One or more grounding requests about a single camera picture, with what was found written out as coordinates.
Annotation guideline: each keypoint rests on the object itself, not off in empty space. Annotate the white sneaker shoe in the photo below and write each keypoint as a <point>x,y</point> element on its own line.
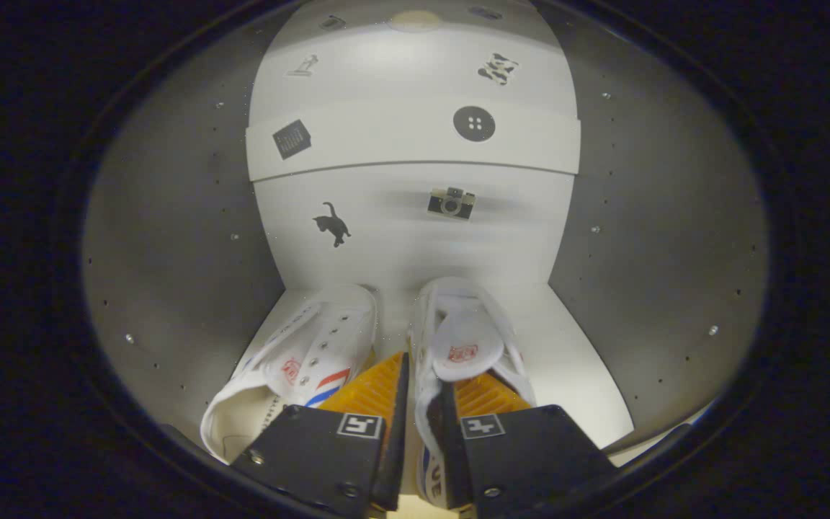
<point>328,331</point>
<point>467,339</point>

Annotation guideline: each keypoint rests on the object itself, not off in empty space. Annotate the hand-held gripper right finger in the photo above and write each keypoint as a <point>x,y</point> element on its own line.
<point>530,454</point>

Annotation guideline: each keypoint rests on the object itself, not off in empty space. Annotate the grey shoe cabinet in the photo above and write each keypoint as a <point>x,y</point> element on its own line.
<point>170,238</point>

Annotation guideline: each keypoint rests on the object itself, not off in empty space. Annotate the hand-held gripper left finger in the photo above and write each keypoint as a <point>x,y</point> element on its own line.
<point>314,454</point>

